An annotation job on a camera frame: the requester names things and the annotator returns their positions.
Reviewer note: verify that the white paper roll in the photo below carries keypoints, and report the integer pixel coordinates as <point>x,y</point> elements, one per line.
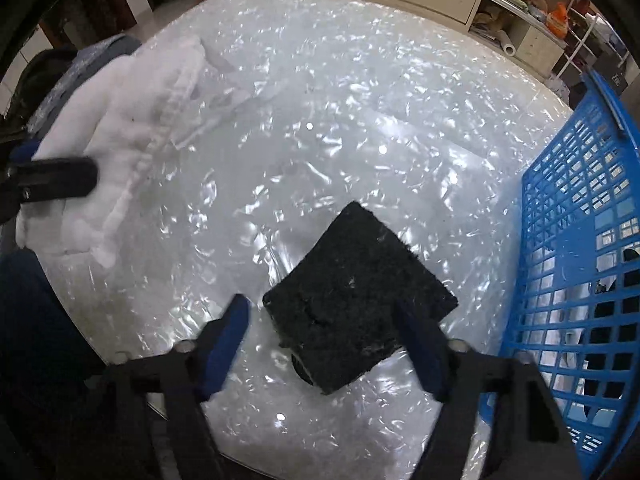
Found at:
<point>509,42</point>

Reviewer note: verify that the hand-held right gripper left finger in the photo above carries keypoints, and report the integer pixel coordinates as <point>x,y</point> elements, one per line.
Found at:
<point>227,345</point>

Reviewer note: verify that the white plastic bag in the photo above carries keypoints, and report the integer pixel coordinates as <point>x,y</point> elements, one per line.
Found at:
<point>559,91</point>

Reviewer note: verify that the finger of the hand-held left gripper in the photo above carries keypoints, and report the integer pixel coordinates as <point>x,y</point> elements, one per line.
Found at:
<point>55,177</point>
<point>22,152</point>

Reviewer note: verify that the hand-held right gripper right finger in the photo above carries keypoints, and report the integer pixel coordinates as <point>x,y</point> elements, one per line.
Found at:
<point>425,355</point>

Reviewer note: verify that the blue plastic basket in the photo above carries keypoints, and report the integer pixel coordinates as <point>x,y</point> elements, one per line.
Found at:
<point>529,220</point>

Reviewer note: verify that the black bag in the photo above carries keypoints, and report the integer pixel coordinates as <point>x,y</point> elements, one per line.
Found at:
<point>612,72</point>

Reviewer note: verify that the person's dark blue clothing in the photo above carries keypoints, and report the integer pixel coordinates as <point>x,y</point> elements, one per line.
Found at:
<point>40,310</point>

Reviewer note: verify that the white shelf rack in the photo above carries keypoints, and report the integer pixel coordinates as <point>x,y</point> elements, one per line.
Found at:
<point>590,35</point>

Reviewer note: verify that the light blue cloth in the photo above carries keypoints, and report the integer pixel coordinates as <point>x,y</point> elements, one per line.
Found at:
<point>595,415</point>

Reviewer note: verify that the white fluffy towel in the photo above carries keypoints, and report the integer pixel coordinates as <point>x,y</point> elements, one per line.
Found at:
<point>125,135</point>

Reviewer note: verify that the black square cloth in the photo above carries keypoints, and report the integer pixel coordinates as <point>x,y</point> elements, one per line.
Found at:
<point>350,285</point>

